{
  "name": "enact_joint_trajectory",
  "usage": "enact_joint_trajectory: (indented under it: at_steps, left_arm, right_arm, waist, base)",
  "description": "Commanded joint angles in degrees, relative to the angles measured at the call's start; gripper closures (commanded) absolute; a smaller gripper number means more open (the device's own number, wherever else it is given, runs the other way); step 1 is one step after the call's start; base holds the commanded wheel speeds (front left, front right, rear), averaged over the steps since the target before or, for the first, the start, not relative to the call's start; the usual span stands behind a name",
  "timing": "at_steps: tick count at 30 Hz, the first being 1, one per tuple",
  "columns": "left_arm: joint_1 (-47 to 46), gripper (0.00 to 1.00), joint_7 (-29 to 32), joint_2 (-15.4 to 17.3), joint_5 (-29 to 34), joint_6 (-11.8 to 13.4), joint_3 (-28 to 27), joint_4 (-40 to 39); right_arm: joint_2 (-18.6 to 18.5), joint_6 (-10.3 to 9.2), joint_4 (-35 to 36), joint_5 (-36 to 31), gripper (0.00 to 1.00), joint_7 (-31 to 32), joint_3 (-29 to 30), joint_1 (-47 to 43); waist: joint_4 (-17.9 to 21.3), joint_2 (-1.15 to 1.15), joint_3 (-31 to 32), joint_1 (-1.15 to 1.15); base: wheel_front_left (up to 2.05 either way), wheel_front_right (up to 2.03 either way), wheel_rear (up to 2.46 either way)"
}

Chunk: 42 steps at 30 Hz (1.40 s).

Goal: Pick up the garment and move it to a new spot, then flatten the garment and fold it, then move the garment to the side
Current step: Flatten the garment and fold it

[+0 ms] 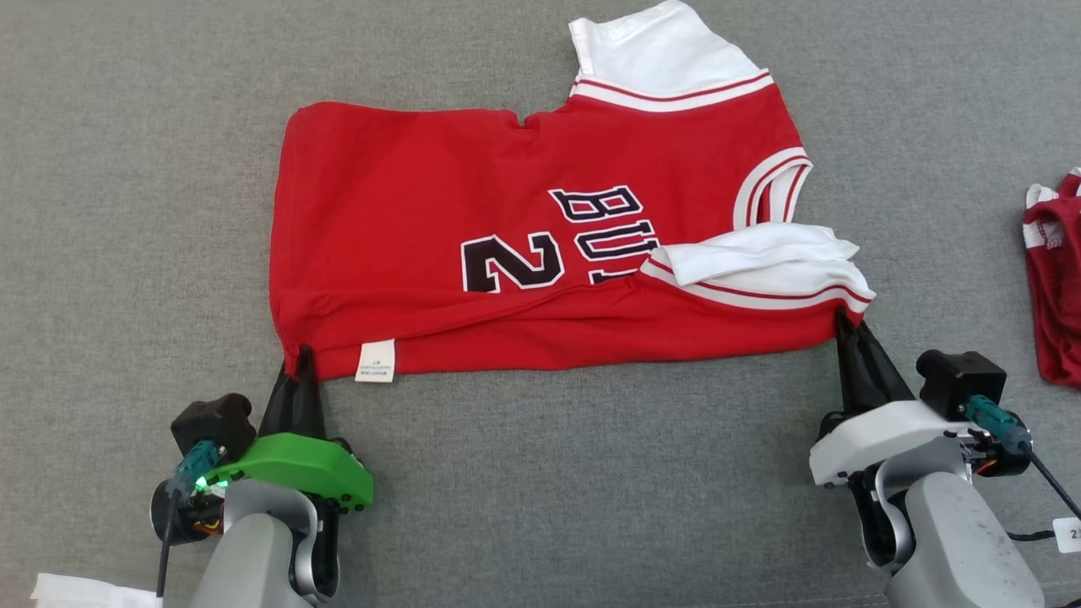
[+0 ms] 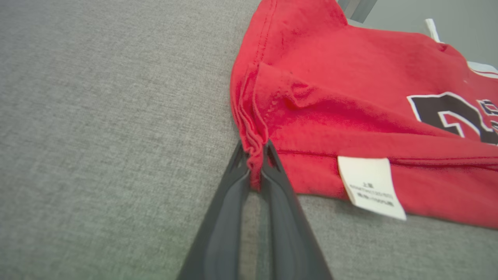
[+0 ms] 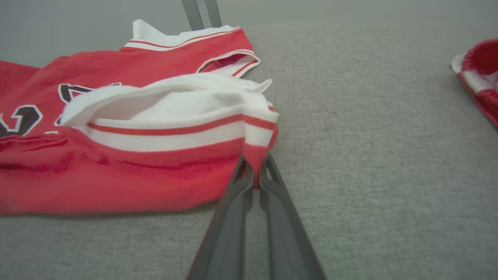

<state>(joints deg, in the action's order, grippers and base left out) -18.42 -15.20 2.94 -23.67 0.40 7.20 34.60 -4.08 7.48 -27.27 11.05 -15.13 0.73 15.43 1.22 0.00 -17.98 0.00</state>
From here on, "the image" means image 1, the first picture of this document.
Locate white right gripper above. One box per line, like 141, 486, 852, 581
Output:
808, 308, 974, 488

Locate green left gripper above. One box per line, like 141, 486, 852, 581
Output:
205, 345, 375, 514

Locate red shorts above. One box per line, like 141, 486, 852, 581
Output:
1021, 166, 1081, 388

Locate red basketball jersey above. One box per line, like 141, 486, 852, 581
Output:
268, 0, 877, 384

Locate white cloth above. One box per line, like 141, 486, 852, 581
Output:
31, 572, 163, 608

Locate left teal plug black cable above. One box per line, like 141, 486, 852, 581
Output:
155, 439, 223, 599

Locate teal plug black cable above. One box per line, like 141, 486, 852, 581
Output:
963, 394, 1081, 522
155, 439, 223, 599

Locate right teal plug black cable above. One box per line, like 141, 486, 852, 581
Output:
963, 394, 1081, 522

